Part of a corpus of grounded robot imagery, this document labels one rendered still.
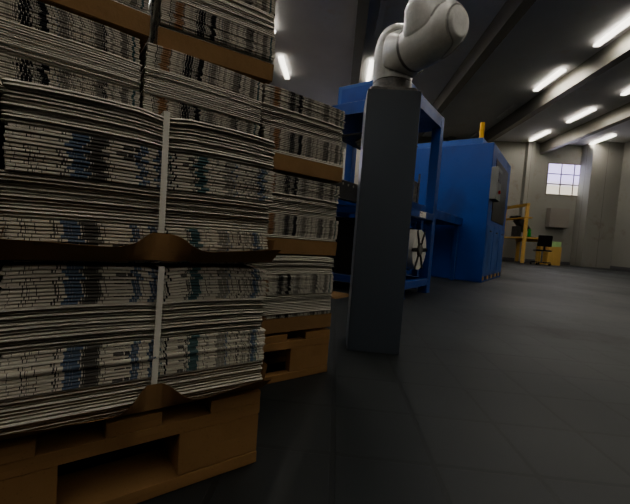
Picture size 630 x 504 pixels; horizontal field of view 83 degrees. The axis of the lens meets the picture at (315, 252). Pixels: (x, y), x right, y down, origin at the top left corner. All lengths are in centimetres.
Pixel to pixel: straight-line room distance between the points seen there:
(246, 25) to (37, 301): 80
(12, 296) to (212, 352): 28
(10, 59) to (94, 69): 13
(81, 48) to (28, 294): 53
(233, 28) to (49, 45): 41
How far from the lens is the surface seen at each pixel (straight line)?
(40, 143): 58
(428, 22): 143
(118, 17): 97
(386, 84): 152
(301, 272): 106
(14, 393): 61
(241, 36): 106
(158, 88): 93
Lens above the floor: 43
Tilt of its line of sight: 3 degrees down
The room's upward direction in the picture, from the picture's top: 4 degrees clockwise
